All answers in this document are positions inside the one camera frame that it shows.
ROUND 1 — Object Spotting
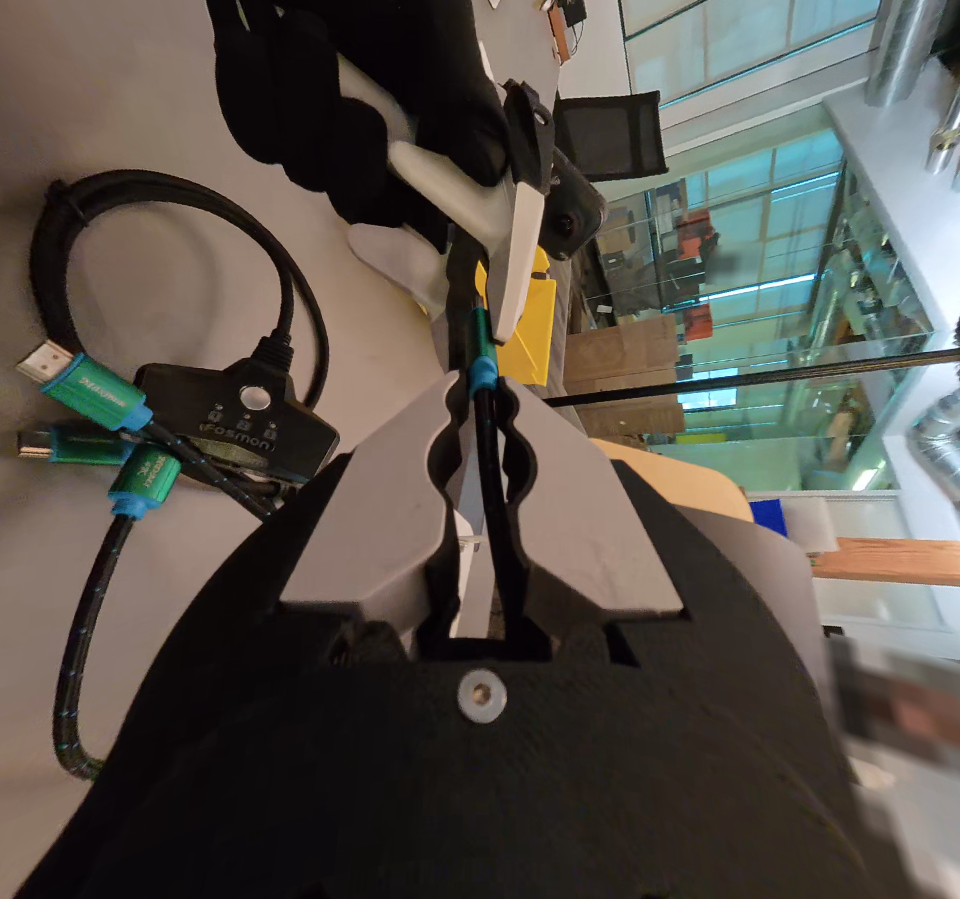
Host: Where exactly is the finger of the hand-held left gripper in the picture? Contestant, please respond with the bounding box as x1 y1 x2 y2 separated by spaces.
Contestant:
489 182 546 347
446 230 490 375

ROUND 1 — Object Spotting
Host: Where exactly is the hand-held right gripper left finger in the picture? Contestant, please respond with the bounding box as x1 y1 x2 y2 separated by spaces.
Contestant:
279 371 468 639

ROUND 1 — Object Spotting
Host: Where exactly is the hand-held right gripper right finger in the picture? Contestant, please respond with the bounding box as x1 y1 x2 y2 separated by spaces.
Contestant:
495 376 685 639

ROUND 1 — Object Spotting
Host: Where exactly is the yellow plastic bin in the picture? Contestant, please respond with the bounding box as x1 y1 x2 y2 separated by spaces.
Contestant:
495 272 560 388

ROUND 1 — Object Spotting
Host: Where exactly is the black HDMI switch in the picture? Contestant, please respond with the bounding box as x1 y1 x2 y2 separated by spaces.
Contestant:
28 169 341 486

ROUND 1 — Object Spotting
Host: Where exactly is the black mesh office chair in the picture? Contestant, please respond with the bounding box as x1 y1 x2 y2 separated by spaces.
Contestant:
555 89 670 185

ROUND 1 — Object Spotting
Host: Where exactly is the black pole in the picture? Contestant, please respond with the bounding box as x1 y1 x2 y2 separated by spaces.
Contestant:
546 347 960 410

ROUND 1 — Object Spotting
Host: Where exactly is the silver ventilation duct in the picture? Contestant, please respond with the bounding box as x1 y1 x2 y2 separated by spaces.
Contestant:
862 0 960 110
906 387 960 504

